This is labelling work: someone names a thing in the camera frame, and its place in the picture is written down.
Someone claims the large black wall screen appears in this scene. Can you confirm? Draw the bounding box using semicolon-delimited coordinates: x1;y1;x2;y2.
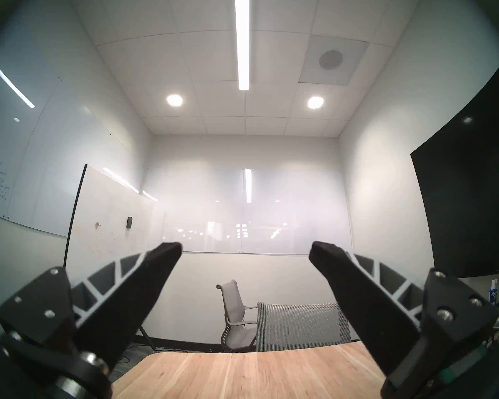
410;57;499;278

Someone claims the grey mesh chair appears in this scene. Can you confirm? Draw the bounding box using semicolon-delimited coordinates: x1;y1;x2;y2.
256;302;352;352

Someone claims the grey office chair with armrests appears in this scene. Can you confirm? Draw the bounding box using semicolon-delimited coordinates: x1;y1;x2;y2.
216;280;258;353

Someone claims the freestanding white whiteboard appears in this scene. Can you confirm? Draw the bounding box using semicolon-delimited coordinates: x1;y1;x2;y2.
63;165;165;353

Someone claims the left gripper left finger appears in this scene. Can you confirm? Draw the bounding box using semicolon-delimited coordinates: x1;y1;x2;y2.
0;242;183;367

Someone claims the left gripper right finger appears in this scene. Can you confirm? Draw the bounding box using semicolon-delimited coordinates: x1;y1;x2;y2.
309;241;499;399

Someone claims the round ceiling speaker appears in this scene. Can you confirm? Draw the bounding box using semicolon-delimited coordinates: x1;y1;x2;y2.
319;50;344;70

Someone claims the glass wall whiteboard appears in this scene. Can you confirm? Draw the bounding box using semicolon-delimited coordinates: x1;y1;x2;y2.
162;167;353;255

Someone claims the written-on wall whiteboard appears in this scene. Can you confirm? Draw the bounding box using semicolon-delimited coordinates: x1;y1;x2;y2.
0;49;150;239

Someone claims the long ceiling light strip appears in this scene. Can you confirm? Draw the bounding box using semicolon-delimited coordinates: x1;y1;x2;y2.
234;0;250;91

